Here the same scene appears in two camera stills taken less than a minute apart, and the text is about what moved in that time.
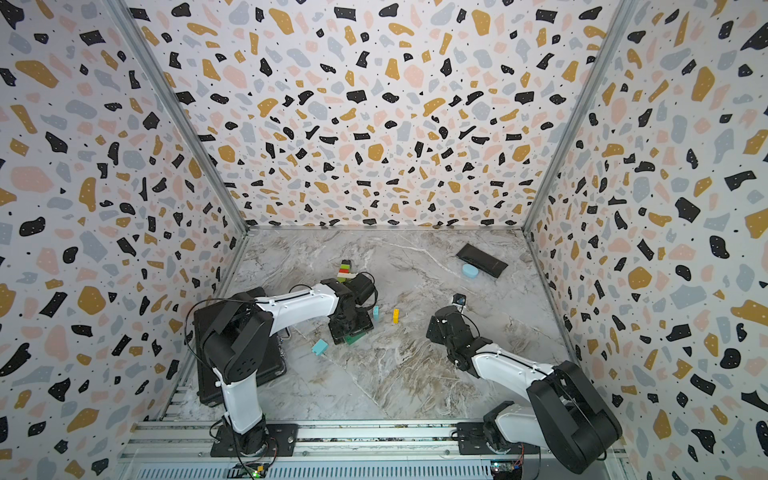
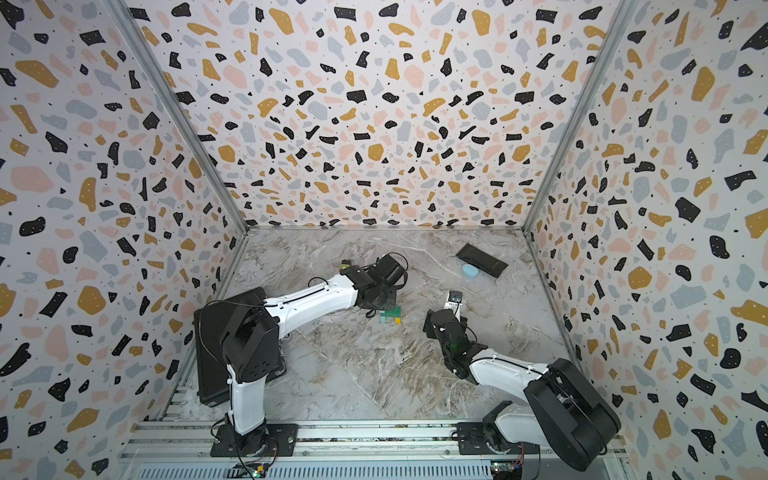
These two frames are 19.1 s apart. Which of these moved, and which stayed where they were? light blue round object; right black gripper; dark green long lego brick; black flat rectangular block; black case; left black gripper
Moved: left black gripper; dark green long lego brick
Stayed: light blue round object; black case; right black gripper; black flat rectangular block
